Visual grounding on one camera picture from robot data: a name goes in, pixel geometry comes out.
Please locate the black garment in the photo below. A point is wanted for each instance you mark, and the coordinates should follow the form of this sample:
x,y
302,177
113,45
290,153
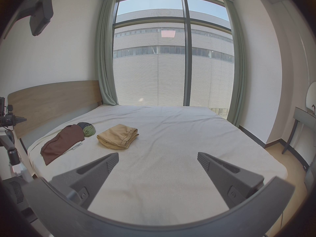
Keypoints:
x,y
84,125

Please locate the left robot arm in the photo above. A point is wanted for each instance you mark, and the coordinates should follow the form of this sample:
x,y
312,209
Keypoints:
x,y
12,155

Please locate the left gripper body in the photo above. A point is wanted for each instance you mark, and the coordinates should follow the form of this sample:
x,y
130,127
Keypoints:
x,y
7,120

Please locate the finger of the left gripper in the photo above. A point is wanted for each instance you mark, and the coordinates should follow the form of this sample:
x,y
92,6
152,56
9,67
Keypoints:
x,y
74,190
235,190

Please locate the bed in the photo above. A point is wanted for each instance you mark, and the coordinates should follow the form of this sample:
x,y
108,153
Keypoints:
x,y
172,132

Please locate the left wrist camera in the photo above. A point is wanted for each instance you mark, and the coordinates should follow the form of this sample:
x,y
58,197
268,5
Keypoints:
x,y
2,106

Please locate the grey-green curtain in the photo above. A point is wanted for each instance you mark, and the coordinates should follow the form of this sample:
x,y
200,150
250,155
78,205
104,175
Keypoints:
x,y
234,70
106,58

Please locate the window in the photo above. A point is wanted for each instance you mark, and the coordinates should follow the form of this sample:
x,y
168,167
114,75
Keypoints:
x,y
148,78

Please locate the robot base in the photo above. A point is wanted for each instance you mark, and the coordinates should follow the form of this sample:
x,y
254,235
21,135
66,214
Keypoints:
x,y
17,191

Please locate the tan shorts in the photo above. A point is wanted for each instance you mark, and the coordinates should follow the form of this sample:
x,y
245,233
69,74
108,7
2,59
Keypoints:
x,y
116,137

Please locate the grey small table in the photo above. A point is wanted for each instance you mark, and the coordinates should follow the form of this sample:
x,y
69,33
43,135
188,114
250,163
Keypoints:
x,y
305,116

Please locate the white garment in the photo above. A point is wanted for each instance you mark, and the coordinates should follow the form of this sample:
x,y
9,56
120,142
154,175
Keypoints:
x,y
75,147

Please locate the green garment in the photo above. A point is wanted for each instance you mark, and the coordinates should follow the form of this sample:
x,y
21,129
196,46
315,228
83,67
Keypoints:
x,y
89,131

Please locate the brown shorts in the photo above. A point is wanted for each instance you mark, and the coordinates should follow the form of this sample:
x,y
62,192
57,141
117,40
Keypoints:
x,y
61,144

